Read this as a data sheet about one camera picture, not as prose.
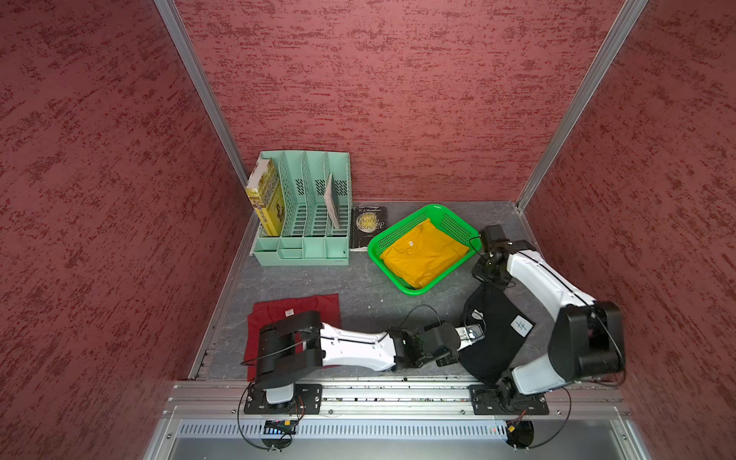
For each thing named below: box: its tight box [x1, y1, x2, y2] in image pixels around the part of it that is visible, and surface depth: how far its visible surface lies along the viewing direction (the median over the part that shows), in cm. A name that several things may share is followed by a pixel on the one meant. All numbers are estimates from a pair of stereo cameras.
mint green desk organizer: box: [249, 150, 351, 267], surface depth 105 cm
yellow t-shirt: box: [379, 218, 470, 289], surface depth 105 cm
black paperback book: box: [350, 206, 389, 249], surface depth 116 cm
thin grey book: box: [323, 172, 341, 230], surface depth 102 cm
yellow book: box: [245, 158, 285, 237], surface depth 99 cm
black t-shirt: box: [458, 283, 536, 385], surface depth 85 cm
